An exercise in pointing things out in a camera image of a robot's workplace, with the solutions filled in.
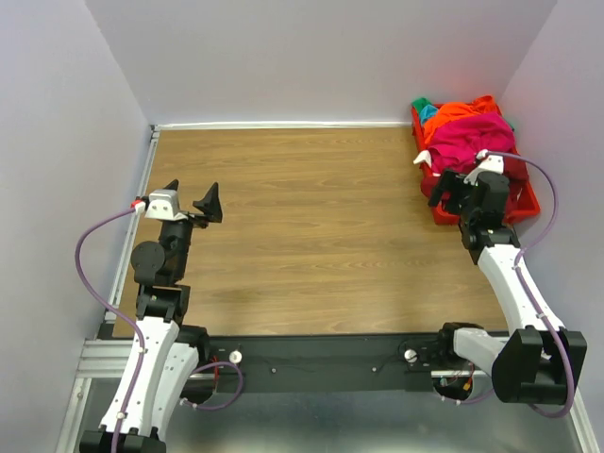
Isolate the left aluminium side rail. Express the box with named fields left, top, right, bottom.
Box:
left=109, top=125, right=160, bottom=309

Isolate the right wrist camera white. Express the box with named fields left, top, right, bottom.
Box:
left=463, top=149, right=504, bottom=185

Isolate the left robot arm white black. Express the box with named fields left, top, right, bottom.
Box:
left=78, top=180, right=223, bottom=452

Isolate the aluminium extrusion frame rail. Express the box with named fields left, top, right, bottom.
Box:
left=75, top=340, right=132, bottom=378

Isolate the dark maroon t-shirt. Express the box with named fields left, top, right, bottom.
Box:
left=504, top=157, right=529, bottom=224

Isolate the white t-shirt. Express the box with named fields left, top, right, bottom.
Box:
left=413, top=150, right=432, bottom=168

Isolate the teal blue t-shirt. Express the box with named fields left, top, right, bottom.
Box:
left=419, top=104, right=439, bottom=126

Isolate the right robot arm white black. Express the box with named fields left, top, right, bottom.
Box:
left=428, top=170, right=587, bottom=416

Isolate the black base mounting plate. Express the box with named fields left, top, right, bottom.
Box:
left=180, top=330, right=481, bottom=402

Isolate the green t-shirt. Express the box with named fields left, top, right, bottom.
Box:
left=411, top=97, right=432, bottom=113

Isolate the orange t-shirt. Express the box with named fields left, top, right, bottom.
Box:
left=421, top=95, right=509, bottom=149

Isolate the magenta pink t-shirt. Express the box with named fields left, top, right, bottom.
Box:
left=426, top=112, right=515, bottom=175

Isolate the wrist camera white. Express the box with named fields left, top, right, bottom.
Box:
left=144, top=189, right=186, bottom=222
left=463, top=149, right=504, bottom=185

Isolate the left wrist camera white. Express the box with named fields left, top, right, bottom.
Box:
left=144, top=189, right=186, bottom=222

